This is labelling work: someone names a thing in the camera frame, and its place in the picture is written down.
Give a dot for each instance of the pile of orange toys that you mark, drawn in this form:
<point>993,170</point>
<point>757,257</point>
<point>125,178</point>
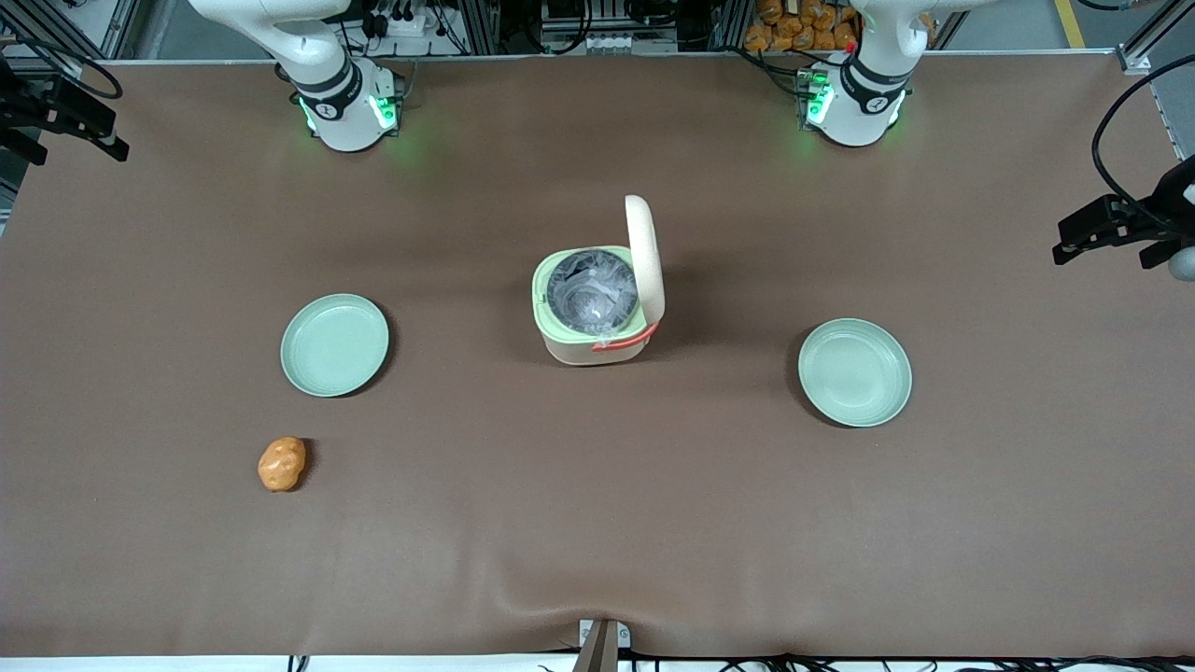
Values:
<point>794,28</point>

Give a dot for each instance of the grey round wrist part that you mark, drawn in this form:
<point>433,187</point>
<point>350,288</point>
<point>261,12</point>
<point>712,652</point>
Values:
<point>1183,264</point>

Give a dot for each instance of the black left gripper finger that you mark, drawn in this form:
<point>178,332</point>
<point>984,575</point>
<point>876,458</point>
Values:
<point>1067,253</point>
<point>1159,254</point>

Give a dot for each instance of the aluminium frame post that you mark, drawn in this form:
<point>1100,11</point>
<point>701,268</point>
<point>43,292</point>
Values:
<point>1148,37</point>
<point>84,28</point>

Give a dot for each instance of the white power strip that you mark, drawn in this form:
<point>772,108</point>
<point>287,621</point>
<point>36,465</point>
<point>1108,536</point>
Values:
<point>403,23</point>

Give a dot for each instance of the silver camera mount bracket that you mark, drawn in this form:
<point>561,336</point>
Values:
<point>602,644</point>

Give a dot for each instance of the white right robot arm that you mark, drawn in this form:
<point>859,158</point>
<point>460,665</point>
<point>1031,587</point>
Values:
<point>344,121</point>

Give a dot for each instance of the orange toy potato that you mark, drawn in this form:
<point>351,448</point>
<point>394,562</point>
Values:
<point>281,464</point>

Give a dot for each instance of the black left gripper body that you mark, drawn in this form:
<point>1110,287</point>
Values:
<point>1160,214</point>

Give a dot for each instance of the pale green plate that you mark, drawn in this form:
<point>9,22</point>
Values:
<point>334,345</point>
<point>854,373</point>

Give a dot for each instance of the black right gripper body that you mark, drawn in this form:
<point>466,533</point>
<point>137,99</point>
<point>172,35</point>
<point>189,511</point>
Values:
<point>28,104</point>

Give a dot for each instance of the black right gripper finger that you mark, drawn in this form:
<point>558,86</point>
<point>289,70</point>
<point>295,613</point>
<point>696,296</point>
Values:
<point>21,147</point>
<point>112,149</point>

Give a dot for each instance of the brown table mat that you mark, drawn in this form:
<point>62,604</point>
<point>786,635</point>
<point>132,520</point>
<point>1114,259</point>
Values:
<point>597,523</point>

